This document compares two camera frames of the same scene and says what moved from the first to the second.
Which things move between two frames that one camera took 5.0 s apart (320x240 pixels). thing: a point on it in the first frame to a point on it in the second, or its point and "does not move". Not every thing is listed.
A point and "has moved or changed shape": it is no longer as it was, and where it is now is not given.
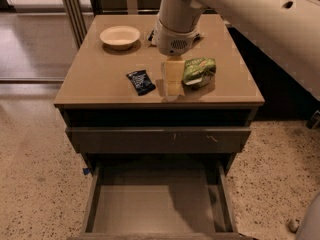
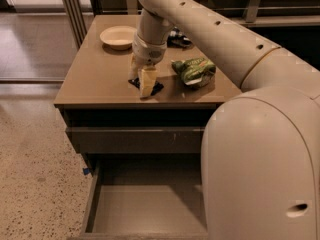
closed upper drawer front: x=159 y=140 does not move
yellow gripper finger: x=174 y=78 to x=147 y=77
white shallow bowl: x=120 y=37 does not move
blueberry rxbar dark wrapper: x=141 y=82 has moved or changed shape
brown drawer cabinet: x=158 y=163 does not move
